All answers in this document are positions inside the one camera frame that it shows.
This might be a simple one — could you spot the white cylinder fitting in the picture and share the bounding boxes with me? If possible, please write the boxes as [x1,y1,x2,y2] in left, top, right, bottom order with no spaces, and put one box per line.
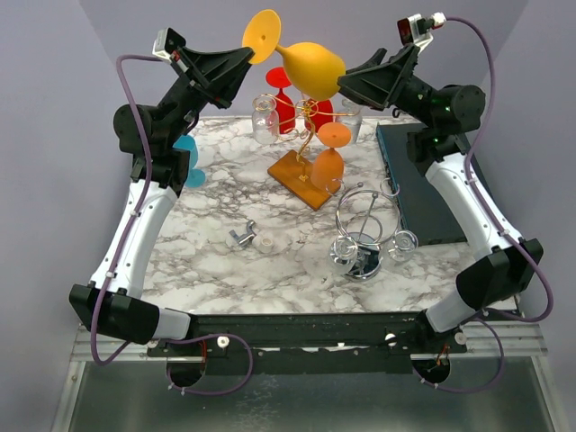
[252,235,275,254]

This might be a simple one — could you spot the blue wine glass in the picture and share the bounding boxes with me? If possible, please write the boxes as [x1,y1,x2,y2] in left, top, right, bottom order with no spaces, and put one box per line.
[175,135,206,188]

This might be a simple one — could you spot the left clear wine glass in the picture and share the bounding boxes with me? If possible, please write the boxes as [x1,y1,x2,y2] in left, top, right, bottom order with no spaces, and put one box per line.
[251,94,279,145]

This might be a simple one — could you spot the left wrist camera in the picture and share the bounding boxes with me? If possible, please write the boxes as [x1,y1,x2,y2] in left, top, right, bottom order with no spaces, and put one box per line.
[152,27,186,62]

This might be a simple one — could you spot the red wine glass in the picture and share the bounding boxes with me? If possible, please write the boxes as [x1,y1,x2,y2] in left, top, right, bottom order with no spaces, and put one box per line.
[301,94,334,131]
[265,67,296,135]

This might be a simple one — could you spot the right clear wine glass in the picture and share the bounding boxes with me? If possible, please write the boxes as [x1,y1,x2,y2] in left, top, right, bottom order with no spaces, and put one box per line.
[337,99,363,144]

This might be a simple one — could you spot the orange wine glass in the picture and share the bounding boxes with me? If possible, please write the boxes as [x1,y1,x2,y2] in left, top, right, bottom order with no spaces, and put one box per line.
[310,122,351,194]

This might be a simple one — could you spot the left red wine glass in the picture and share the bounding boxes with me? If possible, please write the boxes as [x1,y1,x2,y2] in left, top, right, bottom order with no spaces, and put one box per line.
[265,67,296,135]

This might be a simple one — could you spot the purple cable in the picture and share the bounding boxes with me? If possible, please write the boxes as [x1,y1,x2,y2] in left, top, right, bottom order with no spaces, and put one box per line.
[422,15,555,395]
[89,53,255,397]

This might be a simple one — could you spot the yellow wine glass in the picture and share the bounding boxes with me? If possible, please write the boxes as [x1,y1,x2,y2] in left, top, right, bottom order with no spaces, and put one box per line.
[242,9,346,102]

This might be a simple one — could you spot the aluminium rail frame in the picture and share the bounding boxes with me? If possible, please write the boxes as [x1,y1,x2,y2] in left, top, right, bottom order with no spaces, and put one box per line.
[53,312,569,431]

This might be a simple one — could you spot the gold wire wine glass rack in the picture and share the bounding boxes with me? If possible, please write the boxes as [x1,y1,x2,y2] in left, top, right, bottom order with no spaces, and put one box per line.
[267,99,344,211]

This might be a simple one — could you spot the right red wine glass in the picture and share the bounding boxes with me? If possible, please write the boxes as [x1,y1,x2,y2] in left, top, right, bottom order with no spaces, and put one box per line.
[301,94,334,131]

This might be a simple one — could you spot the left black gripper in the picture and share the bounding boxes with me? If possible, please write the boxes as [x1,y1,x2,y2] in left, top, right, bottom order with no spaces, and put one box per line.
[157,44,253,148]

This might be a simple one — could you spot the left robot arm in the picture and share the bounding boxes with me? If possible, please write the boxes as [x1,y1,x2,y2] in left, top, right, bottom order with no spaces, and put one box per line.
[68,47,254,356]

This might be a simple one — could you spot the clear wine glass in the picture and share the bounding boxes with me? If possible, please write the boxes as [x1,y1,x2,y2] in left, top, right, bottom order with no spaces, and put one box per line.
[337,99,363,144]
[251,94,279,145]

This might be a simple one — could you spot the chrome wire glass rack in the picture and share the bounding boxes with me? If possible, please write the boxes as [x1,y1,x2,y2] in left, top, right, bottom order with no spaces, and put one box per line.
[331,182,401,283]

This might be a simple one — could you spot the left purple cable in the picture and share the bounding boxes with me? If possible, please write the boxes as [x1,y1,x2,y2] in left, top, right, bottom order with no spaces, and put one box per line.
[89,53,255,397]

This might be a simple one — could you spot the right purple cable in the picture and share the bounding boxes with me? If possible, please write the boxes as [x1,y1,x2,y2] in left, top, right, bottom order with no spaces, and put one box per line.
[422,15,555,395]

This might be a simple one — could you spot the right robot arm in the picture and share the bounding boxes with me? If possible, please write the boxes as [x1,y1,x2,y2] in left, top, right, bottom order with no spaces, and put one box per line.
[337,44,544,353]

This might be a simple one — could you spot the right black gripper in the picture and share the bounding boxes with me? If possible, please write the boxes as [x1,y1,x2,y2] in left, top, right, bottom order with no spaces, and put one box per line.
[324,43,437,128]

